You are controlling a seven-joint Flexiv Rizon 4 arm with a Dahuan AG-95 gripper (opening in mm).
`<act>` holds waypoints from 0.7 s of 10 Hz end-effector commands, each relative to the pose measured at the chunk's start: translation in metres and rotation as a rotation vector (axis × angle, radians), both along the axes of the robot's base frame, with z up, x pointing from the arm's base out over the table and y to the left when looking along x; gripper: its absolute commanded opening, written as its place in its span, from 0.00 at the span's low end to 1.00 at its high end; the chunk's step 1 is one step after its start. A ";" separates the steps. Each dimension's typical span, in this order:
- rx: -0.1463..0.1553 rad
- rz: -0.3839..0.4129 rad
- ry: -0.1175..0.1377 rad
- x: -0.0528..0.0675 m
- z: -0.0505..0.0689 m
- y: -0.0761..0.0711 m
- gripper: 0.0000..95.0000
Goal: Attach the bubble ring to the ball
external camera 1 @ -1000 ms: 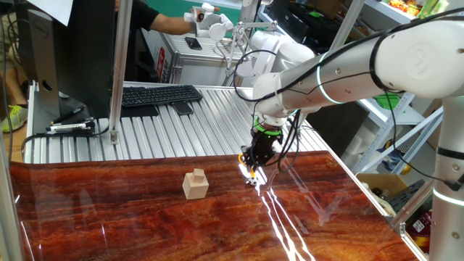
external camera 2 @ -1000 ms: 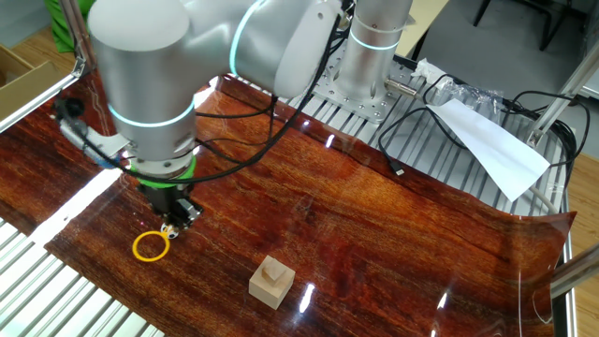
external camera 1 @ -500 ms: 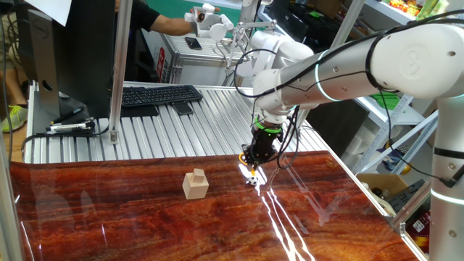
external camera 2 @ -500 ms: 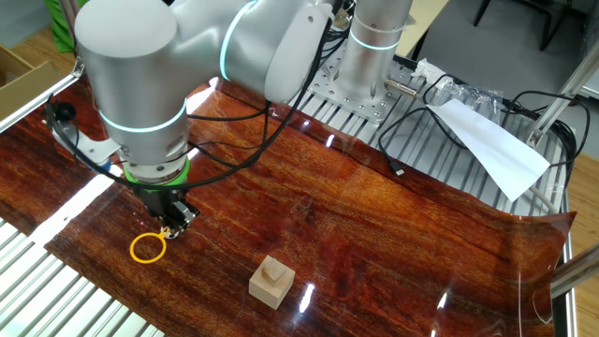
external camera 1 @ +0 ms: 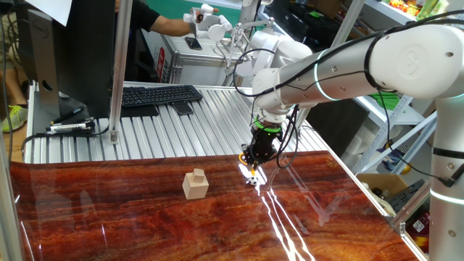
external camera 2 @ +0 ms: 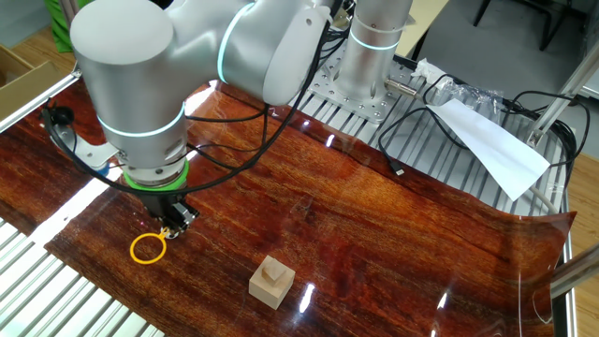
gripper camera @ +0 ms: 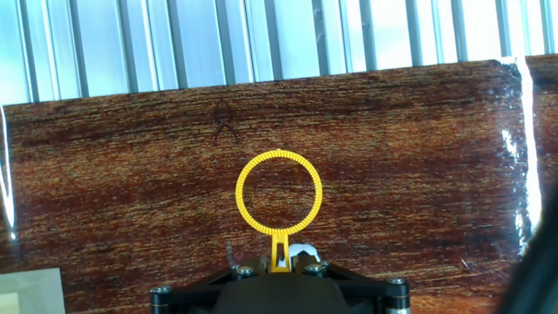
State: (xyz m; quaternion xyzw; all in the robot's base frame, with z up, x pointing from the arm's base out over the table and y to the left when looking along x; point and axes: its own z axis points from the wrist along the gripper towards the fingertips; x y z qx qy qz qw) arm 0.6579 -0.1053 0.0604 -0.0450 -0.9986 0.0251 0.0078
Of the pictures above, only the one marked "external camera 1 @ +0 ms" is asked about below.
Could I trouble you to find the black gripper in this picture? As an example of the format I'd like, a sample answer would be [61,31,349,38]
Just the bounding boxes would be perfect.
[242,128,283,166]

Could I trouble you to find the yellow bubble ring wand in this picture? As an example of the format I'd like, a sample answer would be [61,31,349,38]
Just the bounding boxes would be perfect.
[238,152,257,178]

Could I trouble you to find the white haptic control device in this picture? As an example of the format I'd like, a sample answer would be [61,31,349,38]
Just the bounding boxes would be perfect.
[183,3,312,79]

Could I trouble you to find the bare person forearm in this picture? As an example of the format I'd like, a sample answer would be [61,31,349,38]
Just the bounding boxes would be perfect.
[150,14,193,37]

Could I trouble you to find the large wooden cube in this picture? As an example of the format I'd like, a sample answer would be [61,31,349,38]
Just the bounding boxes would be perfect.
[181,172,210,200]

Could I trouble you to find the black smartphone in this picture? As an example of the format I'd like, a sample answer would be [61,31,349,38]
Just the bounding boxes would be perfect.
[170,100,195,116]
[184,36,203,51]

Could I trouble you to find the white foam block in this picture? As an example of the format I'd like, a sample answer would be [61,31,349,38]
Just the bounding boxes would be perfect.
[342,123,378,171]

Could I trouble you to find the aluminium equipment case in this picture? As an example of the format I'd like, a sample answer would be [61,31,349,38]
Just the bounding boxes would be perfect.
[159,36,254,86]

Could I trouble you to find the black keyboard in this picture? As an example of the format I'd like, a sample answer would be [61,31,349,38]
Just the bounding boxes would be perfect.
[121,84,204,108]

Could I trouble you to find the cardboard box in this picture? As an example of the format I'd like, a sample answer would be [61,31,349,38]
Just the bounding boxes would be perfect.
[357,173,409,199]

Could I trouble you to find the glossy wood-grain mat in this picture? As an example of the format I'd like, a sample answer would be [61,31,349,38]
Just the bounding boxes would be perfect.
[9,150,421,261]

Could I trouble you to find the red white package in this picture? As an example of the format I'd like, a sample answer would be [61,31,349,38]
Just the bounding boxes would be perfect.
[405,210,432,254]

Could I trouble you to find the white marker pen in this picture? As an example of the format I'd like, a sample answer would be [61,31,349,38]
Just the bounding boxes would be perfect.
[45,121,96,133]

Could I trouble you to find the white metal shelf rack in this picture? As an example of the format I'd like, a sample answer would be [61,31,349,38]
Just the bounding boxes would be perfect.
[349,0,439,175]

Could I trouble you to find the black marker pen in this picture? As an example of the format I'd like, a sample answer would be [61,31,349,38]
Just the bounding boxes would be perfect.
[50,104,87,126]

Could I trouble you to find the black computer monitor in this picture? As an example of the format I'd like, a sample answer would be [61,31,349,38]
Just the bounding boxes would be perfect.
[14,0,160,119]

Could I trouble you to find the green sports shoe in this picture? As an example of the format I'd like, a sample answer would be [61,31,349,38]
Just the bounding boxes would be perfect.
[0,104,28,133]

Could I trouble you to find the white paper note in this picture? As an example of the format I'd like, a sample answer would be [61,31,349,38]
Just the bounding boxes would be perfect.
[25,0,73,27]

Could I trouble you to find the green flange ring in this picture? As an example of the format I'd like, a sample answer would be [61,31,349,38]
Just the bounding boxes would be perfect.
[253,116,283,134]

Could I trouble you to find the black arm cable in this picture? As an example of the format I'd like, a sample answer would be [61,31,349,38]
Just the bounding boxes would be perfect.
[231,9,464,188]

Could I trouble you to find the aluminium frame post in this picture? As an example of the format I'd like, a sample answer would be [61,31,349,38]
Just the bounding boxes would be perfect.
[389,177,434,236]
[108,0,134,145]
[0,130,25,261]
[295,0,365,128]

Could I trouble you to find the thin black table cable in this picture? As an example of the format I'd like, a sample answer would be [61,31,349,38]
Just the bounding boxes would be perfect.
[20,125,109,162]

